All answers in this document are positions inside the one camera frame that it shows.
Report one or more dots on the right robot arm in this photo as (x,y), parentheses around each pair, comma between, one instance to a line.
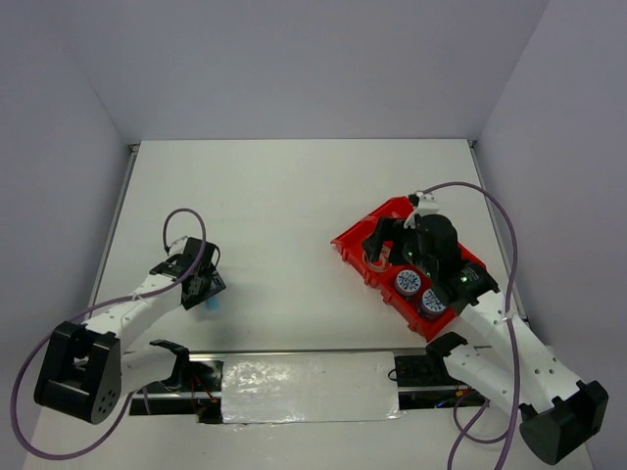
(554,409)

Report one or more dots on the blue tape stack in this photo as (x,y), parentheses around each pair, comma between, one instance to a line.
(429,306)
(407,283)

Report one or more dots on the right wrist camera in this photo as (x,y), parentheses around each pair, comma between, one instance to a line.
(422,204)

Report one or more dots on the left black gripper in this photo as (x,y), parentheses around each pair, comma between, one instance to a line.
(215,284)

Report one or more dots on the large clear tape roll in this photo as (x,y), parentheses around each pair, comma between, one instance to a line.
(379,266)

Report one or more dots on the silver foil base cover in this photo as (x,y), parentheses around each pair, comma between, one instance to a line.
(308,388)

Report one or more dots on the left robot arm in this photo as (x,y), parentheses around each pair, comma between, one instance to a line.
(89,366)

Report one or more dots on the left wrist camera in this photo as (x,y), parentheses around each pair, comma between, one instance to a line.
(176,246)

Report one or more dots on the red plastic bin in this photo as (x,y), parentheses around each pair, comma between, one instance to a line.
(357,240)

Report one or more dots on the blue highlighter pen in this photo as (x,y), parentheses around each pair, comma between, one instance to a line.
(210,306)

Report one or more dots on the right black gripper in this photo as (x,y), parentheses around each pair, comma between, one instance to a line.
(384,231)

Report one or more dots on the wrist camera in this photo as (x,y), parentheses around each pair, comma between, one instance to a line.
(176,246)
(422,204)

